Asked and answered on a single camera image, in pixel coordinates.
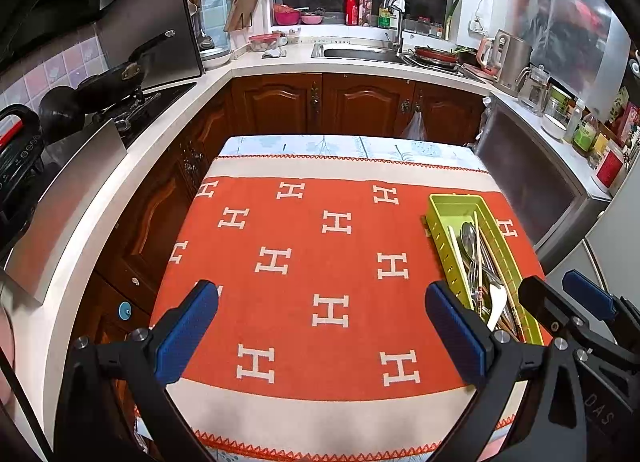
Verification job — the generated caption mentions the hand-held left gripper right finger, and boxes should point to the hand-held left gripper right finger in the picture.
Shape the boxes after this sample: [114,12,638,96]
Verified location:
[424,280,591,462]

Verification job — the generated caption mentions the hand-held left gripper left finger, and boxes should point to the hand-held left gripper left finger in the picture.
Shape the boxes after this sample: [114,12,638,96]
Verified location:
[52,279,221,462]

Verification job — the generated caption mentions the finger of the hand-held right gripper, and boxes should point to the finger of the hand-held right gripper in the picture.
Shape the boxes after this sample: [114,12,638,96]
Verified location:
[518,276,640,383]
[562,269,640,343]

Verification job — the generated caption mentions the brown chopstick patterned end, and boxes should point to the brown chopstick patterned end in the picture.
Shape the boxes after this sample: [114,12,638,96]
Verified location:
[502,292,528,343]

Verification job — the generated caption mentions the white ceramic spoon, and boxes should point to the white ceramic spoon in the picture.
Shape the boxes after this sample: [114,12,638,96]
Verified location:
[487,282,508,333]

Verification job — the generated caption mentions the silver metal chopstick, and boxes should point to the silver metal chopstick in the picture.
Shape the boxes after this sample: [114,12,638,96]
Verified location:
[480,229,511,293]

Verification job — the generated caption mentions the large metal spoon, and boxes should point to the large metal spoon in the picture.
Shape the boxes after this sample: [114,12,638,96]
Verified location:
[460,222,488,293]

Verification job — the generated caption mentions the green plastic utensil tray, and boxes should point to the green plastic utensil tray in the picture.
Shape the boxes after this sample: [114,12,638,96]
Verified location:
[425,193,546,347]

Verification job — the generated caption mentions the grey refrigerator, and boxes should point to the grey refrigerator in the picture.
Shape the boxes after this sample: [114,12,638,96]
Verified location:
[545,167,640,303]

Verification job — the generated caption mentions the orange patterned blanket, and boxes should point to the orange patterned blanket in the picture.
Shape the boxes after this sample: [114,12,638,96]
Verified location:
[132,155,548,462]

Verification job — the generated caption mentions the stainless steel appliance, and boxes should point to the stainless steel appliance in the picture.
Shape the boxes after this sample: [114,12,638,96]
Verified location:
[472,92,613,273]

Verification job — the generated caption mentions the red and white canister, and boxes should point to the red and white canister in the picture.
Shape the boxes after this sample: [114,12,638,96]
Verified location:
[594,145,626,188]

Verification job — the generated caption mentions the yellow jar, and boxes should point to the yellow jar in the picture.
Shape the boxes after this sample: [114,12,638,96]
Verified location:
[587,132,610,168]

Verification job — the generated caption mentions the green label bottle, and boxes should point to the green label bottle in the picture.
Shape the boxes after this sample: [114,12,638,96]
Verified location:
[572,112,600,153]

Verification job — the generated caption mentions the white bowl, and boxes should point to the white bowl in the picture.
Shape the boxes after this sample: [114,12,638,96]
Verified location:
[541,111,568,139]

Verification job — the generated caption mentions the stainless steel splash guard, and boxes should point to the stainless steel splash guard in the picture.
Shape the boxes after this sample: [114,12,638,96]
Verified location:
[4,118,128,305]
[95,0,206,93]

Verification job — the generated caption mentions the pile of colourful packets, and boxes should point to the pile of colourful packets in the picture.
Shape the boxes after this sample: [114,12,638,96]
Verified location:
[607,87,640,153]

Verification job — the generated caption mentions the glass jar green label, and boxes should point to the glass jar green label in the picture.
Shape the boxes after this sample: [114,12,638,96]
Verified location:
[545,85,571,118]

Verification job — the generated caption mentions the glass pitcher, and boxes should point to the glass pitcher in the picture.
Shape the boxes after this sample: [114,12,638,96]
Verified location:
[515,65,550,116]

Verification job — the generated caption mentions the clear plastic bag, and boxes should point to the clear plastic bag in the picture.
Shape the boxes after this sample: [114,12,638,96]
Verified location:
[400,111,427,142]

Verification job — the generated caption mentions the blue patterned tablecloth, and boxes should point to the blue patterned tablecloth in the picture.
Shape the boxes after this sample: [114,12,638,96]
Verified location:
[217,135,488,170]

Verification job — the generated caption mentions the gas stove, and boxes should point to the gas stove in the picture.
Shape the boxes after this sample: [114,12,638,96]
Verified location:
[90,82,198,148]

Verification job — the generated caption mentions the black pressure cooker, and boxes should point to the black pressure cooker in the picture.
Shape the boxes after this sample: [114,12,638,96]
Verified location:
[0,105,48,243]

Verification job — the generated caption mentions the stainless steel kettle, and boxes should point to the stainless steel kettle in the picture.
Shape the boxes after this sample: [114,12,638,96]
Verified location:
[494,30,532,93]

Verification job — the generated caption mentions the wooden kitchen cabinets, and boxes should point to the wooden kitchen cabinets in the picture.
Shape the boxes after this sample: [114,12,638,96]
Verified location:
[75,73,488,343]

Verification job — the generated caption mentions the black round pot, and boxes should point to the black round pot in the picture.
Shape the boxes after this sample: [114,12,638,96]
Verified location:
[39,86,86,133]

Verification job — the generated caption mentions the black wok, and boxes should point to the black wok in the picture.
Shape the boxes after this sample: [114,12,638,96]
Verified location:
[77,30,177,110]

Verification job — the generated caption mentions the clear plastic sheet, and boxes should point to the clear plastic sheet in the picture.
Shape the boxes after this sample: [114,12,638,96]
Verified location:
[525,0,628,113]

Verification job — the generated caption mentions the white round pot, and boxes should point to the white round pot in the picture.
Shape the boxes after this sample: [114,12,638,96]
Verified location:
[200,45,233,70]

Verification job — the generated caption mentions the red pan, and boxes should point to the red pan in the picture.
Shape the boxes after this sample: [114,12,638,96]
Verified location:
[414,45,461,66]

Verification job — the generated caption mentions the plastic food container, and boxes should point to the plastic food container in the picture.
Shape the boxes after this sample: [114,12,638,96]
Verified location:
[248,33,281,52]

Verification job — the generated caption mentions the stainless steel sink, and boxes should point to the stainless steel sink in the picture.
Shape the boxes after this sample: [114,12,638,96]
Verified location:
[311,41,408,63]

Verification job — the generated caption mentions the green onion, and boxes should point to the green onion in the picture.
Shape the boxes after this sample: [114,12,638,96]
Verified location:
[445,0,462,40]

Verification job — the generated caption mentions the row of glass spice jars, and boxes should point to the row of glass spice jars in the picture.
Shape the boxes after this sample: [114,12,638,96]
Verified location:
[402,15,445,39]

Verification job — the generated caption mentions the metal faucet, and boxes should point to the metal faucet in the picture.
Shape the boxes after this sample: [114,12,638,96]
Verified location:
[382,0,406,53]

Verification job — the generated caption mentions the large pink bowl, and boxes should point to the large pink bowl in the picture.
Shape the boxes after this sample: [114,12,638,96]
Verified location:
[272,4,302,26]

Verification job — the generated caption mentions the wooden cutting board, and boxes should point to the wooden cutting board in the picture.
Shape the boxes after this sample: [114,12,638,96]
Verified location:
[223,0,262,34]

